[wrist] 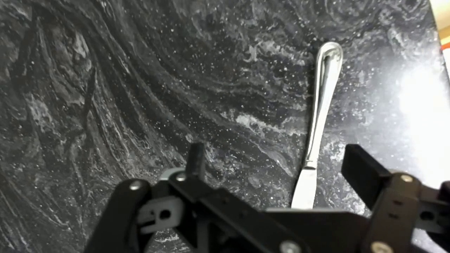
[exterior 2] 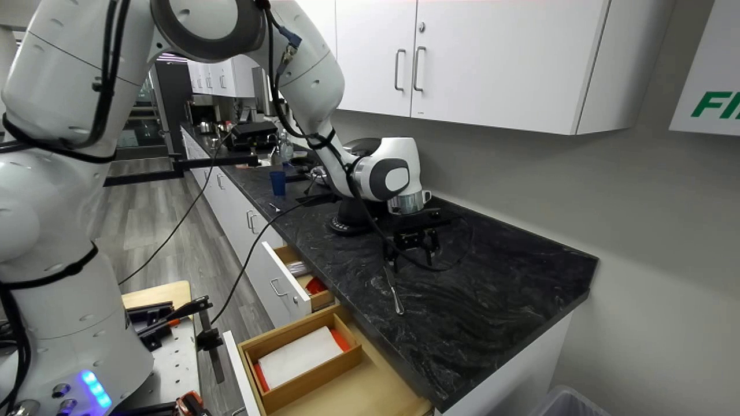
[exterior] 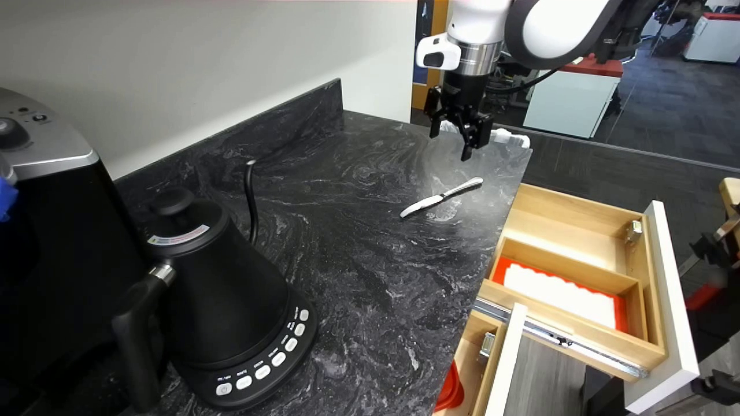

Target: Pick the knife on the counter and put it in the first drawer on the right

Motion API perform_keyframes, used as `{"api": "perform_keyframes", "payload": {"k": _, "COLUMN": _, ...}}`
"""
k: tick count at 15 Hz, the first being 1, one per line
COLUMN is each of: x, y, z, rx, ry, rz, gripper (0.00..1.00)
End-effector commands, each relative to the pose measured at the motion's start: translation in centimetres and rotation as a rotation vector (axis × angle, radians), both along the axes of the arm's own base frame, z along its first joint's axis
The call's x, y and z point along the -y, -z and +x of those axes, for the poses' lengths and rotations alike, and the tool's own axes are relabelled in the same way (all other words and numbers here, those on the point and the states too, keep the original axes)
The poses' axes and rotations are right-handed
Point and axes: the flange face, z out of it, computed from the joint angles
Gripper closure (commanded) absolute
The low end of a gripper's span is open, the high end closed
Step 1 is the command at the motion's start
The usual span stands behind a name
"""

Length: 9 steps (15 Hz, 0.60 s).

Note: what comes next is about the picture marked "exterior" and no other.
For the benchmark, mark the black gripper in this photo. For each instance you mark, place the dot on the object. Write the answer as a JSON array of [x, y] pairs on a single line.
[[464, 96]]

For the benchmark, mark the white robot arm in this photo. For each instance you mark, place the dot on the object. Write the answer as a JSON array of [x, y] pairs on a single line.
[[557, 27]]

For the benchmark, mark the large open wooden drawer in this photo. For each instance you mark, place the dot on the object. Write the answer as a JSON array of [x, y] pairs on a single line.
[[569, 231]]

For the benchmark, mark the narrow open wooden drawer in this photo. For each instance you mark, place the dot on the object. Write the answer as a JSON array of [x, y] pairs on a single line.
[[505, 371]]

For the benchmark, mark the orange drawer liner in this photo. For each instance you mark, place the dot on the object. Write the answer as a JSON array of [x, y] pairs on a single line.
[[622, 312]]

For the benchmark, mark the white trash bag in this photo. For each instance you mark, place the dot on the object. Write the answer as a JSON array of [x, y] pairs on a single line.
[[513, 140]]

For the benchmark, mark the white cabinet with red top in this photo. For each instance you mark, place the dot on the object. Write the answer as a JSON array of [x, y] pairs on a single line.
[[567, 104]]

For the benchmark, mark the red plastic bowl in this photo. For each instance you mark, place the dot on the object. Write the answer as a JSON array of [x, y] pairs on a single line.
[[452, 394]]

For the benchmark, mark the white storage box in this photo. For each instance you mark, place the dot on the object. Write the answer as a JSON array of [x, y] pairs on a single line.
[[714, 38]]

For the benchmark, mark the wooden block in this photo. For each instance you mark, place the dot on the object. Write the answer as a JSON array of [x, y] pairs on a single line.
[[731, 199]]

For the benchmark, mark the black red tripod stand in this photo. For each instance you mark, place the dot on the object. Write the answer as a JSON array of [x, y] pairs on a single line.
[[714, 251]]

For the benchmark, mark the black electric kettle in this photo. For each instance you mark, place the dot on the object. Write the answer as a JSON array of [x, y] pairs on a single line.
[[224, 307]]

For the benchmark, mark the black silver coffee maker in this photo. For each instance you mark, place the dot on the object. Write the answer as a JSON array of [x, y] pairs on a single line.
[[61, 254]]

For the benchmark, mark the blue object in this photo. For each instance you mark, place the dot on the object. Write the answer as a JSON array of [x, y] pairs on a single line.
[[6, 199]]

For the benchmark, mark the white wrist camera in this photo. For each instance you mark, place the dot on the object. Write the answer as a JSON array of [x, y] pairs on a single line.
[[438, 52]]

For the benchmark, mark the wooden door frame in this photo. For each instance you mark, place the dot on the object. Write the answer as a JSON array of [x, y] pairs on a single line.
[[441, 15]]

